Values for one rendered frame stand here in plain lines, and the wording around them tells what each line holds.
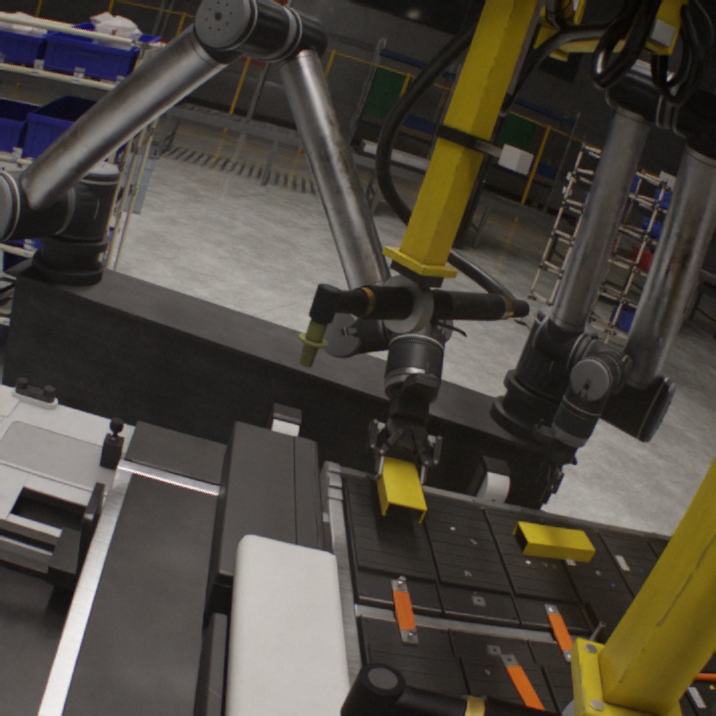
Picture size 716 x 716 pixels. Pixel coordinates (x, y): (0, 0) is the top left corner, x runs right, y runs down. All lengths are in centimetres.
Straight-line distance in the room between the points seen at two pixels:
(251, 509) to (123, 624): 26
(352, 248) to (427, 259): 64
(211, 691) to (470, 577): 64
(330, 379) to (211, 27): 104
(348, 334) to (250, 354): 63
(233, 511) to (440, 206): 51
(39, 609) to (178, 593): 33
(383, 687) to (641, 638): 17
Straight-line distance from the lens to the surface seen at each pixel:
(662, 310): 200
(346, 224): 172
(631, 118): 188
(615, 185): 190
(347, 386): 213
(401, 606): 119
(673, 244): 193
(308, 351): 103
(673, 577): 46
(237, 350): 214
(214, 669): 83
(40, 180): 203
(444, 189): 107
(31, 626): 129
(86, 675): 94
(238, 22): 162
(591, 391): 185
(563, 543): 149
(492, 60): 107
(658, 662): 48
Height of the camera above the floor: 170
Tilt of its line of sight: 21 degrees down
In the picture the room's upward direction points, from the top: 19 degrees clockwise
